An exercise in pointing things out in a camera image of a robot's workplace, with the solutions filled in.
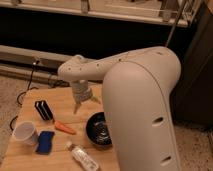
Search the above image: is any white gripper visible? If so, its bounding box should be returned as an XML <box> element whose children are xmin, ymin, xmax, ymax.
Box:
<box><xmin>71</xmin><ymin>80</ymin><xmax>101</xmax><ymax>114</ymax></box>

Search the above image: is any orange carrot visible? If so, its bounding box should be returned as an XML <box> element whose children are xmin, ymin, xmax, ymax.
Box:
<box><xmin>54</xmin><ymin>121</ymin><xmax>76</xmax><ymax>135</ymax></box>

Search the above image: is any black striped box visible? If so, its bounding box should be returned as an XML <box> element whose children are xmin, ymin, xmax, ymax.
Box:
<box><xmin>34</xmin><ymin>100</ymin><xmax>53</xmax><ymax>121</ymax></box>

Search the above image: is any blue sponge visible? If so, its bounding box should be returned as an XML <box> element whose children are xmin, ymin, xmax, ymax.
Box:
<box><xmin>36</xmin><ymin>131</ymin><xmax>55</xmax><ymax>155</ymax></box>

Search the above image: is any white plastic cup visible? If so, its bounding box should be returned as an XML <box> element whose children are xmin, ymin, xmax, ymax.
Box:
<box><xmin>13</xmin><ymin>121</ymin><xmax>38</xmax><ymax>145</ymax></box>

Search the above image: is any clear plastic bottle white label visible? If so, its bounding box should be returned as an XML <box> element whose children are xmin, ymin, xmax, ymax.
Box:
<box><xmin>66</xmin><ymin>141</ymin><xmax>100</xmax><ymax>171</ymax></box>

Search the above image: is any metal rail beam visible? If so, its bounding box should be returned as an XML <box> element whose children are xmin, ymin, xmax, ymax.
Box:
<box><xmin>0</xmin><ymin>44</ymin><xmax>104</xmax><ymax>86</ymax></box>

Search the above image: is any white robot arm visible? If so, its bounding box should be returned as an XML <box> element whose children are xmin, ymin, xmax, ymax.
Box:
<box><xmin>58</xmin><ymin>46</ymin><xmax>182</xmax><ymax>171</ymax></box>

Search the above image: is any metal rod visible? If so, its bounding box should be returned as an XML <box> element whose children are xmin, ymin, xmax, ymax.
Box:
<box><xmin>165</xmin><ymin>0</ymin><xmax>187</xmax><ymax>48</ymax></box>

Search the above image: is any dark cabinet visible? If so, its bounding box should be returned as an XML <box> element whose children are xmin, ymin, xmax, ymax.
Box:
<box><xmin>172</xmin><ymin>0</ymin><xmax>213</xmax><ymax>125</ymax></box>

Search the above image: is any black bowl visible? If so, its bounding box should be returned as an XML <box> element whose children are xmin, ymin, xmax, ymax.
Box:
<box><xmin>85</xmin><ymin>112</ymin><xmax>112</xmax><ymax>149</ymax></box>

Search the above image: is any black cable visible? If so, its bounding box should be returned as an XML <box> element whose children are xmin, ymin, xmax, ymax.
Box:
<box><xmin>9</xmin><ymin>59</ymin><xmax>40</xmax><ymax>132</ymax></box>

